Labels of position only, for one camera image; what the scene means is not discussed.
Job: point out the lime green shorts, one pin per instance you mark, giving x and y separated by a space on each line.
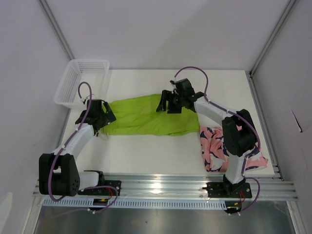
138 116

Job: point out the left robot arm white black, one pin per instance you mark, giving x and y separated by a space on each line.
58 173

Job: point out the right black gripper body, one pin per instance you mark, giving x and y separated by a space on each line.
179 97

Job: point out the left aluminium frame post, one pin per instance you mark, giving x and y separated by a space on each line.
56 28

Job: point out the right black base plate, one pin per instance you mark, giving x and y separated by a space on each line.
219 190

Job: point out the right aluminium frame post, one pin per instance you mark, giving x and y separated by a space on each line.
281 22

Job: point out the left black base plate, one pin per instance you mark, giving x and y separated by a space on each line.
111 186

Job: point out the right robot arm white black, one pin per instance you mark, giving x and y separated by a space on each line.
239 134

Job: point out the aluminium frame post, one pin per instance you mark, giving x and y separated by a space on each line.
56 28
281 22

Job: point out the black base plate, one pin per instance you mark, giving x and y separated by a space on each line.
219 190
111 186

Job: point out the pink shark print shorts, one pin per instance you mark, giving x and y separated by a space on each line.
216 156

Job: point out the white slotted cable duct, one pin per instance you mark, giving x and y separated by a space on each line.
140 203

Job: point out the aluminium mounting rail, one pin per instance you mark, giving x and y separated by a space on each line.
158 186

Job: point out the white plastic basket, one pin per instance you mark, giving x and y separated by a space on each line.
93 71

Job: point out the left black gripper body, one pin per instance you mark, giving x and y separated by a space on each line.
101 115

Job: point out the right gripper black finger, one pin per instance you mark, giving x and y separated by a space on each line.
166 101
174 107

